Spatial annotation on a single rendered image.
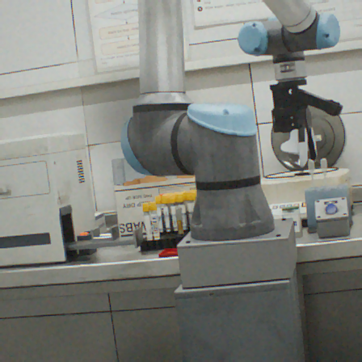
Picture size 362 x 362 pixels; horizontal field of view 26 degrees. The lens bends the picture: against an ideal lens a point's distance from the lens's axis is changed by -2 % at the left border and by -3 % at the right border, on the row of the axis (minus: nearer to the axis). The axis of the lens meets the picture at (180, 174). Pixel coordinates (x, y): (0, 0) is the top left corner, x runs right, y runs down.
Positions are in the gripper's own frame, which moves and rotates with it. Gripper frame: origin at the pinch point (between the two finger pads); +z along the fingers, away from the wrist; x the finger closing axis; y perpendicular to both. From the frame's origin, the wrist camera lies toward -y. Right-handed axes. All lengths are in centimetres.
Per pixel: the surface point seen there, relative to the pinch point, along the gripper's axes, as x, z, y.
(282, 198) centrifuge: -13.0, 8.2, 10.6
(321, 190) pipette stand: 2.0, 5.7, -2.1
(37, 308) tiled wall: -37, 39, 99
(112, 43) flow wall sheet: -41, -41, 63
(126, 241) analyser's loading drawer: 18.7, 11.4, 40.2
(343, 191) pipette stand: 2.0, 6.6, -7.1
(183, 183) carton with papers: -10.6, 1.6, 35.1
